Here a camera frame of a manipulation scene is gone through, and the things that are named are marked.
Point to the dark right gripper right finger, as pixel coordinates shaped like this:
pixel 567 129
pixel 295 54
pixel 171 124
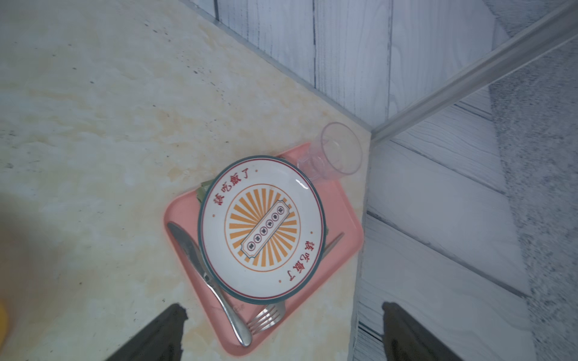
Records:
pixel 406 339

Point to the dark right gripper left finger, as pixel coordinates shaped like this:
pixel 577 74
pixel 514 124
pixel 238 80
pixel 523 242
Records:
pixel 161 339

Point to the yellow plastic storage box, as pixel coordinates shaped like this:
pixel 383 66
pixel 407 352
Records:
pixel 4 323

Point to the metal knife on tray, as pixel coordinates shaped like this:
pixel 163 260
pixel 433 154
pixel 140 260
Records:
pixel 193 253

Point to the metal fork on tray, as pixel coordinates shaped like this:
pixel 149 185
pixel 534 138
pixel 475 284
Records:
pixel 274 313

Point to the round printed white plate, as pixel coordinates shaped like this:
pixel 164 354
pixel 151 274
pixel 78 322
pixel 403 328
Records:
pixel 262 229

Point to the clear plastic cup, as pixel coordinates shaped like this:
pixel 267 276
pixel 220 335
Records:
pixel 335 153

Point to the aluminium corner post right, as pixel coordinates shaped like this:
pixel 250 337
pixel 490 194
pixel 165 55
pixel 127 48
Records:
pixel 549 33

